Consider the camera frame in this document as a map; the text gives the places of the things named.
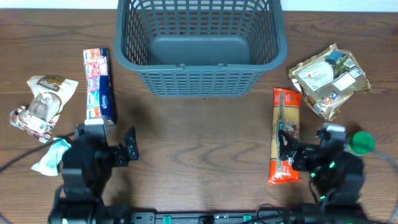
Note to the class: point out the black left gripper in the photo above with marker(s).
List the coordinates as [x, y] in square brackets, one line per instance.
[124, 156]

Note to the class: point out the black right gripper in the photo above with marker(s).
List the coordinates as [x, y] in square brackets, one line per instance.
[305, 152]

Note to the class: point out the orange spaghetti packet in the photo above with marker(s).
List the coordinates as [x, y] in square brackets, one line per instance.
[286, 117]

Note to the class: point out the gold foil food pouch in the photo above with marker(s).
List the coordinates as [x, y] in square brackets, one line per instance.
[328, 79]

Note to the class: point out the green lid jar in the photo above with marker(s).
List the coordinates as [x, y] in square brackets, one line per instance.
[360, 143]

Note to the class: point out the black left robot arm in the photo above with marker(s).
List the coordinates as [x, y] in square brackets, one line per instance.
[86, 168]

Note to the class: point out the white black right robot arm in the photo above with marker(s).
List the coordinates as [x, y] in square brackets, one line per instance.
[336, 174]

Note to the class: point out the tissue pocket pack bundle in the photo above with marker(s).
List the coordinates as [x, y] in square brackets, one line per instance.
[99, 102]

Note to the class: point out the small teal white sachet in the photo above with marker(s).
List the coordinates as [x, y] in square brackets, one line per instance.
[50, 161]

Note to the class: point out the beige snack bag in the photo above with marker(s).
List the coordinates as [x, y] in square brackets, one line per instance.
[39, 118]

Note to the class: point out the grey plastic basket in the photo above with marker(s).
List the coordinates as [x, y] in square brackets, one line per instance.
[200, 48]

